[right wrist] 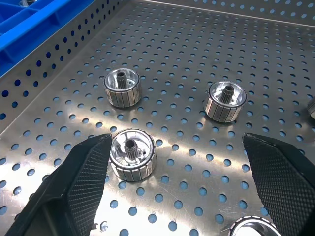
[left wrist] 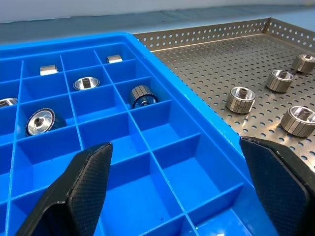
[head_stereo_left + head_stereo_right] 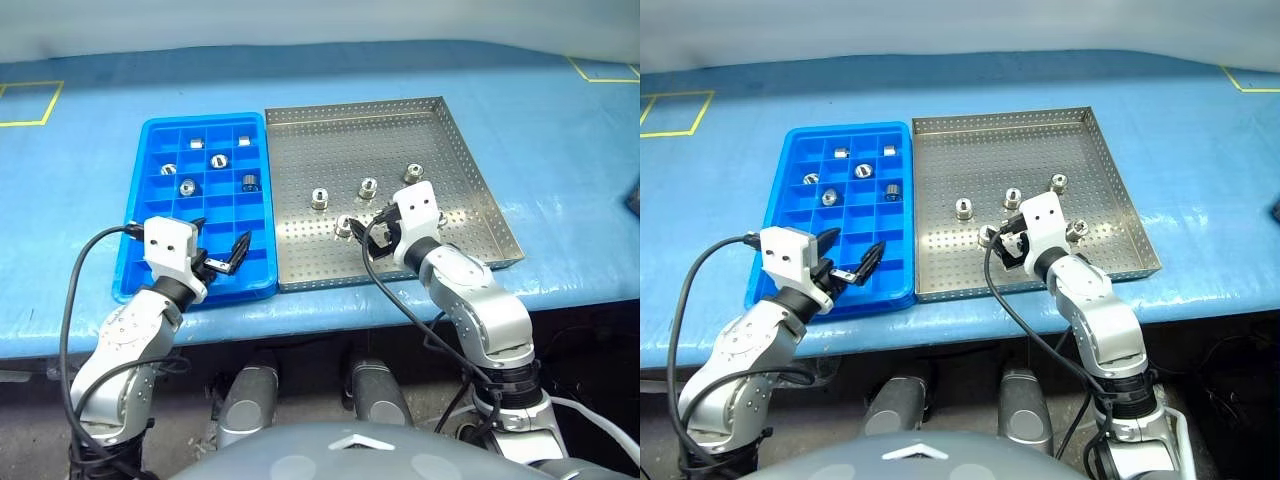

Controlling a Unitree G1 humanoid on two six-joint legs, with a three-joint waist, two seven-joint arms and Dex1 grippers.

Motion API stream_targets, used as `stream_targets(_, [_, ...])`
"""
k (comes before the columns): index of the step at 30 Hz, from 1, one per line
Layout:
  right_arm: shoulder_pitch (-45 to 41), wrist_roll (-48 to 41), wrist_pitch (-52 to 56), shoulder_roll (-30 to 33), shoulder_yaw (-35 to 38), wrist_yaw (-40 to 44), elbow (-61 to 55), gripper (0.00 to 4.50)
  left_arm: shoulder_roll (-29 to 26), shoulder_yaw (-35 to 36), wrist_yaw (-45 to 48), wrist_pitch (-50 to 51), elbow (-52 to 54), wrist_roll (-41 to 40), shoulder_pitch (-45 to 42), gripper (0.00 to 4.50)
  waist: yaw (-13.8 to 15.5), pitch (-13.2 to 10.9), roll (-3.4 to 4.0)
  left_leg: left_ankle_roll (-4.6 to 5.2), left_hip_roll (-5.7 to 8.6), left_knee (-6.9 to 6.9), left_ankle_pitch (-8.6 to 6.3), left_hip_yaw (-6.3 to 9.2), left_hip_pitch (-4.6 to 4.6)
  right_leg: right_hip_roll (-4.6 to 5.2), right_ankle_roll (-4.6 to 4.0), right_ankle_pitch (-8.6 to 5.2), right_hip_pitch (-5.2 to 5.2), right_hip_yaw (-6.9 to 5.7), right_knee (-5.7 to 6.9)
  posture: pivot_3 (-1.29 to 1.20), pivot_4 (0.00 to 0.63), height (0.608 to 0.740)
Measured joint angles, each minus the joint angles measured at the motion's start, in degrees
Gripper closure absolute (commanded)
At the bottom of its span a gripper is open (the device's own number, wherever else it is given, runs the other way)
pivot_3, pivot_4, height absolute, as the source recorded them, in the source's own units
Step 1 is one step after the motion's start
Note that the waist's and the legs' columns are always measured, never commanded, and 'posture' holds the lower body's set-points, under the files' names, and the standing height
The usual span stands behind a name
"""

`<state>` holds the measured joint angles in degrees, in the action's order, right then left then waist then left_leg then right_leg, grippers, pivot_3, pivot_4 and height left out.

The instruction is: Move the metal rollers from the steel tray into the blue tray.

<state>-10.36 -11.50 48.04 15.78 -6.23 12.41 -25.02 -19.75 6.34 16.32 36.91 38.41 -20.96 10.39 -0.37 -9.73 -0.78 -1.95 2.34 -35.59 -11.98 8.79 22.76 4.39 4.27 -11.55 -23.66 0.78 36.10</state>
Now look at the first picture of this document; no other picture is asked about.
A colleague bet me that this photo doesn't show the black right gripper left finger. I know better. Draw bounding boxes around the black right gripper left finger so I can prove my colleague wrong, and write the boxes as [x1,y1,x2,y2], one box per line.
[4,133,113,236]

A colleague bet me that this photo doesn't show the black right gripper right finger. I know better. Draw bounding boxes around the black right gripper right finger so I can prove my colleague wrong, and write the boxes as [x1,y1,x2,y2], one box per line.
[242,132,315,236]

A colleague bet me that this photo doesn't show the perforated metal tray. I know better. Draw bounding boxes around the perforated metal tray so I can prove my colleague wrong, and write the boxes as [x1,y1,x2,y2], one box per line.
[0,0,315,236]

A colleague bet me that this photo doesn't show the blue compartment tray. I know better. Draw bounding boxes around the blue compartment tray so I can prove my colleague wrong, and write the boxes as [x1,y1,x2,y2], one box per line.
[0,0,82,78]

